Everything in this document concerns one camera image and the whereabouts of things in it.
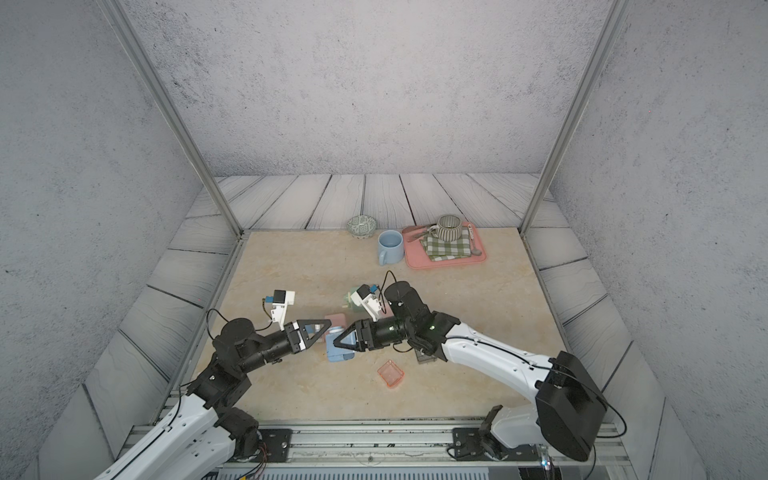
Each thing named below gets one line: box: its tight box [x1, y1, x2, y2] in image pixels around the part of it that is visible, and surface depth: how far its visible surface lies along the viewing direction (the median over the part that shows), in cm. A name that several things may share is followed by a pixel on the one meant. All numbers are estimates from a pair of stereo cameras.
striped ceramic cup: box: [427, 215, 462, 242], surface depth 116 cm
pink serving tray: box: [402, 221, 487, 269], surface depth 116 cm
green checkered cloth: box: [419, 228, 472, 262], surface depth 117 cm
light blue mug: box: [378, 229, 404, 266], surface depth 109 cm
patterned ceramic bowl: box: [347, 215, 377, 239], surface depth 121 cm
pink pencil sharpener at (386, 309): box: [378, 297, 395, 319], surface depth 67 cm
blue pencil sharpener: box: [326, 326, 356, 362], surface depth 68 cm
